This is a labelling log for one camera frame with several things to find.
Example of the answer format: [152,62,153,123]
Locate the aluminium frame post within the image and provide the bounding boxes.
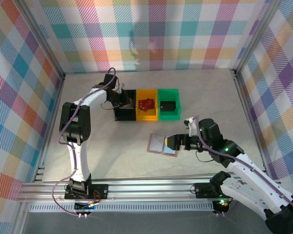
[13,0,66,81]
[233,0,285,78]

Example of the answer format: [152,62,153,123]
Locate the black plastic bin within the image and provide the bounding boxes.
[113,89,137,122]

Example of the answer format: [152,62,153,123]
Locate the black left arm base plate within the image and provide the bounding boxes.
[64,184,110,201]

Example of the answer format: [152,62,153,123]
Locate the aluminium side rail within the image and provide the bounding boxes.
[233,70,272,176]
[36,74,66,182]

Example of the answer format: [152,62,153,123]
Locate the yellow plastic bin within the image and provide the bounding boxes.
[136,89,159,122]

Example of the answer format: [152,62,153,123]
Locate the small circuit board with LEDs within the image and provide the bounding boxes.
[217,199,231,210]
[74,201,98,212]

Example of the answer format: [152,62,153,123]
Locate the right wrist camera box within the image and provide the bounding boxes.
[184,116,199,137]

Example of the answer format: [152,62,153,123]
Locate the black credit card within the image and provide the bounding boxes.
[160,101,177,112]

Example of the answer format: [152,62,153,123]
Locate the slotted grey cable duct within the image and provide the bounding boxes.
[28,202,215,213]

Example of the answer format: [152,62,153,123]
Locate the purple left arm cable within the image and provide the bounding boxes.
[52,67,118,217]

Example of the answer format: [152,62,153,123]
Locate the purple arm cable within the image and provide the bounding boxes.
[52,67,118,217]
[196,116,293,217]

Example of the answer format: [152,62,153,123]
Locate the green plastic bin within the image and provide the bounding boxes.
[157,88,181,121]

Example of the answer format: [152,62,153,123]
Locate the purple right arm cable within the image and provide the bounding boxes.
[196,116,293,217]

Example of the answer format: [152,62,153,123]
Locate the white floral VIP card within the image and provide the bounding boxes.
[150,135,165,152]

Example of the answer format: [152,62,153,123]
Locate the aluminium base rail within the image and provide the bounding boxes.
[17,174,288,203]

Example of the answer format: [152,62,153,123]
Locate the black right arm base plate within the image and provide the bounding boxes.
[194,181,237,198]

